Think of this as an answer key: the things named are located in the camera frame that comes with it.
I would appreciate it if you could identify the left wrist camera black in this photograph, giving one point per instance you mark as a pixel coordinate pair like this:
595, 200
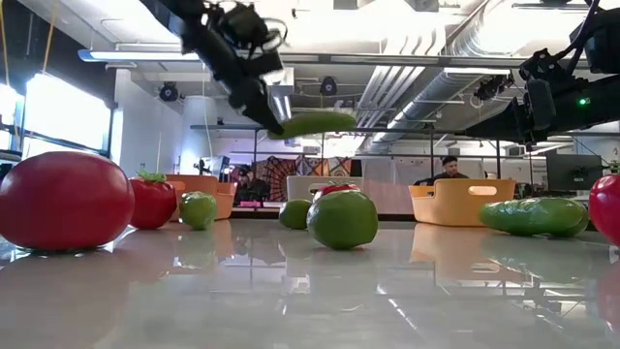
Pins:
242, 24

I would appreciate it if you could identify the white ceiling box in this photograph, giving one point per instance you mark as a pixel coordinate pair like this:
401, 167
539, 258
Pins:
287, 80

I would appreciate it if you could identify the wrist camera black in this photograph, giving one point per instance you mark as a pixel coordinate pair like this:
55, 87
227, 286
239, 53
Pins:
242, 24
540, 65

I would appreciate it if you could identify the bright window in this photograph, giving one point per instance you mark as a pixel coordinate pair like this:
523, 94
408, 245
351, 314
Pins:
63, 111

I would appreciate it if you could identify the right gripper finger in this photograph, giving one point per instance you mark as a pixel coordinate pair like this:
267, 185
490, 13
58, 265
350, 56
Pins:
508, 114
504, 133

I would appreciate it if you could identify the grey plastic basket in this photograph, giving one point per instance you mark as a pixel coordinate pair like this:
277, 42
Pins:
298, 189

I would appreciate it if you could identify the orange plastic basket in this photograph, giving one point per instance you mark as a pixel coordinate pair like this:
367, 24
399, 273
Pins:
203, 186

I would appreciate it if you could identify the long ceiling light rail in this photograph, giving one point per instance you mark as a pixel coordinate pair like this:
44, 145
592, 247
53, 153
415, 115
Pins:
145, 55

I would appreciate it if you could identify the person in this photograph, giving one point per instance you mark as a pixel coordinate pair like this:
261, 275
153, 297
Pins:
252, 186
450, 167

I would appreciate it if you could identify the black round ceiling fixture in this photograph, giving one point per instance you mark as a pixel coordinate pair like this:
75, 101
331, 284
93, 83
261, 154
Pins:
328, 86
168, 92

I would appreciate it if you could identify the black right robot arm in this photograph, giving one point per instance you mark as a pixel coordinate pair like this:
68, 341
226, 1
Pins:
605, 48

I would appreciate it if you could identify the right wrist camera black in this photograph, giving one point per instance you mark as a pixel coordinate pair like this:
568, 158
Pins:
540, 65

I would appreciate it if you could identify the black metal rail frame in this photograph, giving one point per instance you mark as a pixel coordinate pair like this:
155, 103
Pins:
431, 145

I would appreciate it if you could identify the black hanging ceiling camera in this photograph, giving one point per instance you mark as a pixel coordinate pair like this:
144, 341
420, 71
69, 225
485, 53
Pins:
494, 87

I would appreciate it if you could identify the yellow plastic basket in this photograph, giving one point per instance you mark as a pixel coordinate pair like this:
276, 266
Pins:
460, 208

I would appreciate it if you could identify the pink partition panel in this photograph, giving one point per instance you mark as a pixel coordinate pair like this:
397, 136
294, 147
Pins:
387, 196

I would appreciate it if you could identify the red tomato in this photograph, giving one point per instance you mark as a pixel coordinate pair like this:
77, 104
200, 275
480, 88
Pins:
608, 208
334, 188
152, 206
65, 201

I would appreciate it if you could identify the black table frame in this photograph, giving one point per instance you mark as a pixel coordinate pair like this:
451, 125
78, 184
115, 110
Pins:
257, 217

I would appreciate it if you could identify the white round column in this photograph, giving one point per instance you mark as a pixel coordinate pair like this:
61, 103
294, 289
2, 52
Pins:
196, 131

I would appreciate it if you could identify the colourful patterned wall tapestry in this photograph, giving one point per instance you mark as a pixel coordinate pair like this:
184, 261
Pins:
286, 174

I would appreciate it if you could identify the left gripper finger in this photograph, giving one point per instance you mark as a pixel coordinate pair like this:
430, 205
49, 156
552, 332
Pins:
261, 116
271, 114

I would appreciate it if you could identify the dark computer monitor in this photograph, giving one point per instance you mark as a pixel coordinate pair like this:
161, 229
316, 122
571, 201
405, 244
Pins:
574, 172

